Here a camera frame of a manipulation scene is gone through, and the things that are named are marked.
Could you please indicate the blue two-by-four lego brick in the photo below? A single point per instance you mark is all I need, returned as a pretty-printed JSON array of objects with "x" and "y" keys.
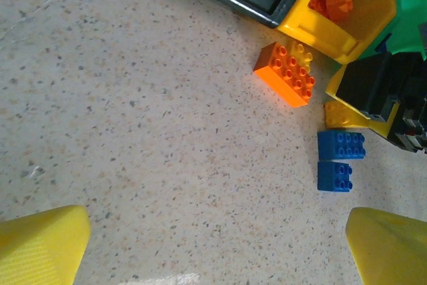
[{"x": 340, "y": 145}]

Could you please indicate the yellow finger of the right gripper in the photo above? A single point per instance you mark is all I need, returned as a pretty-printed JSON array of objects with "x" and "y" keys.
[{"x": 363, "y": 88}]

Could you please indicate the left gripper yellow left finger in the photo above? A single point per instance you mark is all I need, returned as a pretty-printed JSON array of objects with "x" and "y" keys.
[{"x": 40, "y": 248}]

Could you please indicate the yellow two-by-two lego brick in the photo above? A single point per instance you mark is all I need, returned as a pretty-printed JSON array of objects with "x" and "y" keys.
[{"x": 300, "y": 51}]

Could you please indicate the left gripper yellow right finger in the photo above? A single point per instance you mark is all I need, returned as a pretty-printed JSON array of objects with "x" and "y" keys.
[{"x": 393, "y": 251}]

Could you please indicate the yellow plastic bin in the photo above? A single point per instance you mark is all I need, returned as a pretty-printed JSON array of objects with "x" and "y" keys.
[{"x": 320, "y": 28}]

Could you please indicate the yellow tall lego brick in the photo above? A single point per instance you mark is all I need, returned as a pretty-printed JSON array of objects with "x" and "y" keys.
[{"x": 337, "y": 115}]

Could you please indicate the green plastic bin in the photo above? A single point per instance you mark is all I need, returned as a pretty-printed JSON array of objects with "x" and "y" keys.
[{"x": 410, "y": 14}]

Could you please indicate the blue two-by-two lego brick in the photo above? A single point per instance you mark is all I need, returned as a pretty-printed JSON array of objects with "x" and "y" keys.
[{"x": 333, "y": 176}]

